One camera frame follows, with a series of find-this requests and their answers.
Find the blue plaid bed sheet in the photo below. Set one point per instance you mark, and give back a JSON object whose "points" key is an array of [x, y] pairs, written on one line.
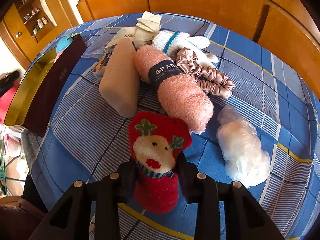
{"points": [[86, 138]]}

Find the wooden door with shelves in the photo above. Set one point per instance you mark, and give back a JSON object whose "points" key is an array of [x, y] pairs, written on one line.
{"points": [[39, 21]]}

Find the white knit glove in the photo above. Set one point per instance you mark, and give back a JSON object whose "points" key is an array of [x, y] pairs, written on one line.
{"points": [[170, 43]]}

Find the blue tissue pack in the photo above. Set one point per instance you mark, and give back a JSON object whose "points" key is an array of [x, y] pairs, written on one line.
{"points": [[124, 32]]}

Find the silver door knob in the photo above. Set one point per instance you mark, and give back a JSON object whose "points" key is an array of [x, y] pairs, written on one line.
{"points": [[18, 34]]}

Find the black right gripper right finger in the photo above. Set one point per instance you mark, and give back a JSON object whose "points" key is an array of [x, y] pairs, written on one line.
{"points": [[244, 216]]}

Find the red reindeer sock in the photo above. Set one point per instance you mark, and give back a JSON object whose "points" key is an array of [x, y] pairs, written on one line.
{"points": [[155, 142]]}

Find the clear plastic bag bundle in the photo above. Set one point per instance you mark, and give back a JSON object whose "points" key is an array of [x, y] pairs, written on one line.
{"points": [[245, 160]]}

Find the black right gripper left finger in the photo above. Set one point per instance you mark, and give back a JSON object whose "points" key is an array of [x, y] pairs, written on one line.
{"points": [[71, 215]]}

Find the pink satin scrunchie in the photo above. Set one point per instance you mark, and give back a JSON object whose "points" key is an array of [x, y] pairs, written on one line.
{"points": [[208, 78]]}

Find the pink towel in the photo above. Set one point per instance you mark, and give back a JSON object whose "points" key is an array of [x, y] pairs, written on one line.
{"points": [[177, 92]]}

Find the cream cloth bag bundle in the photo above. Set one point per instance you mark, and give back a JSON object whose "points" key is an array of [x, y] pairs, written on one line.
{"points": [[148, 26]]}

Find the beige cloth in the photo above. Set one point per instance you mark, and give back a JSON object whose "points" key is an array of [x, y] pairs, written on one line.
{"points": [[120, 82]]}

